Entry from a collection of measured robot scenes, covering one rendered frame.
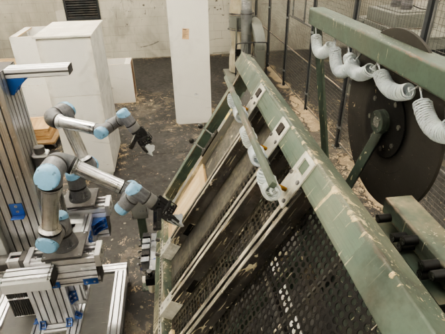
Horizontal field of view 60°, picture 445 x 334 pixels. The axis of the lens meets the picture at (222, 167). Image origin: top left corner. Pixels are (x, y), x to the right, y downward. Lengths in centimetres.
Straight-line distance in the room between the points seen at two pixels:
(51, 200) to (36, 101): 473
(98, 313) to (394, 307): 255
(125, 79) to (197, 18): 209
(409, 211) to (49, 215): 163
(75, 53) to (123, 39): 597
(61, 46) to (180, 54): 202
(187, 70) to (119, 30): 463
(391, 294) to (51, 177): 154
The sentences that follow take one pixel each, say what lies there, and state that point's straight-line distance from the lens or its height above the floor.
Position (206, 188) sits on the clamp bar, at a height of 139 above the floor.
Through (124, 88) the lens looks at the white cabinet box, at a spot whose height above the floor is 28.
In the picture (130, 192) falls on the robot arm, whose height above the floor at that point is 151.
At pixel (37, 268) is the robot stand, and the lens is 254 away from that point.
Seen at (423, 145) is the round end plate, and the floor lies 188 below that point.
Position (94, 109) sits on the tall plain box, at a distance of 476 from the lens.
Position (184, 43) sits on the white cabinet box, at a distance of 598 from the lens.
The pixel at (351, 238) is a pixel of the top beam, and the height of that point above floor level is 191.
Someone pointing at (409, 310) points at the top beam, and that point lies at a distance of 88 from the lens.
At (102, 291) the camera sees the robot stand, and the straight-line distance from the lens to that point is 332.
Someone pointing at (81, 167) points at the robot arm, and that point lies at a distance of 210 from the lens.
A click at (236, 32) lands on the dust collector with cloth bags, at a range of 801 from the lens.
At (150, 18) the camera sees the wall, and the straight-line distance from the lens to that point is 1038.
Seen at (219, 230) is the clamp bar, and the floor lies 143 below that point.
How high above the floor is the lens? 256
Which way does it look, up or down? 30 degrees down
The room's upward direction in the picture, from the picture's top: 1 degrees counter-clockwise
